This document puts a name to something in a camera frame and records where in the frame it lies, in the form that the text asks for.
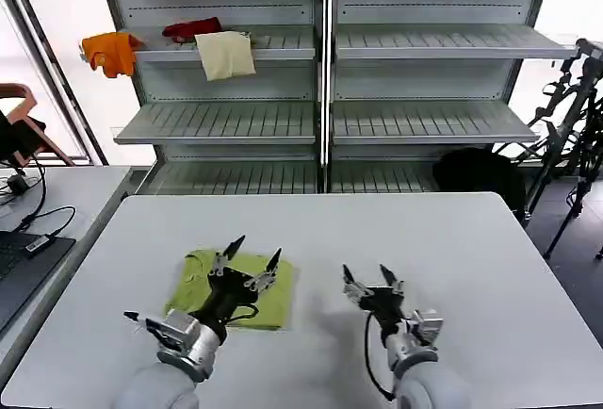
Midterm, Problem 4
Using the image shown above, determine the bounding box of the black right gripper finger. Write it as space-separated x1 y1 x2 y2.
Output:
341 263 374 310
379 263 406 296

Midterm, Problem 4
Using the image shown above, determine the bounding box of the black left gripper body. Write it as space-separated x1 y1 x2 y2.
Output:
194 267 258 331

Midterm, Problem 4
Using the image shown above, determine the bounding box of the grey usb adapter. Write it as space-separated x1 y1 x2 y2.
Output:
24 236 52 254

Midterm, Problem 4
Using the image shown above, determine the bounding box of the black looping cable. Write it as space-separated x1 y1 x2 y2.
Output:
0 154 48 234

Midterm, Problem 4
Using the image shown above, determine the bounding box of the black slanted pole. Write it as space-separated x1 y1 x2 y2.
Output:
0 0 109 166

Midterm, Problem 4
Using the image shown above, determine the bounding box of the black adapter cable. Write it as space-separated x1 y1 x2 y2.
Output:
12 205 77 241

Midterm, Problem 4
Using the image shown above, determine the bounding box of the wooden chair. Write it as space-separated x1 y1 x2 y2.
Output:
0 82 77 168

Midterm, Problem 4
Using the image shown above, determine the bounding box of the grey metal shelf rack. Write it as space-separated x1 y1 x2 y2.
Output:
77 0 581 196

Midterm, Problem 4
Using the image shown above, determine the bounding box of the green shirt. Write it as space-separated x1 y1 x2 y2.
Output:
163 248 301 332

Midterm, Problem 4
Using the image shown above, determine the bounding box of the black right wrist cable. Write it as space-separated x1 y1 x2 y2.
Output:
363 312 398 401

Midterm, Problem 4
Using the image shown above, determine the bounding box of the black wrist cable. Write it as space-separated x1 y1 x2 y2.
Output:
224 303 261 326
363 312 398 401

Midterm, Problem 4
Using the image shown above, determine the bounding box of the black bag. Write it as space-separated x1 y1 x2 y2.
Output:
432 146 529 229

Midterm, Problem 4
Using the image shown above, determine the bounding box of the grey side desk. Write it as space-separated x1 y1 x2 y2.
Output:
0 165 134 349

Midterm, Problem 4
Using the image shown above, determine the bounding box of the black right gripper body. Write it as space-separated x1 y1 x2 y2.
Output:
359 286 407 333

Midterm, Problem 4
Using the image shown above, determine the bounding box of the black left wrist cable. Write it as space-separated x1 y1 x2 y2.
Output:
224 303 261 326

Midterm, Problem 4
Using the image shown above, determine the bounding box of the black tripod stand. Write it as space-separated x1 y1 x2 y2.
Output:
492 37 603 260

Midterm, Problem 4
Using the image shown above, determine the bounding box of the black laptop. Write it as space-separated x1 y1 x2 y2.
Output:
0 231 77 331

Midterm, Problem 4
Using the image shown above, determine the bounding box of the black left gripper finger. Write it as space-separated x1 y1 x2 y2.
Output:
243 246 283 295
210 234 247 279

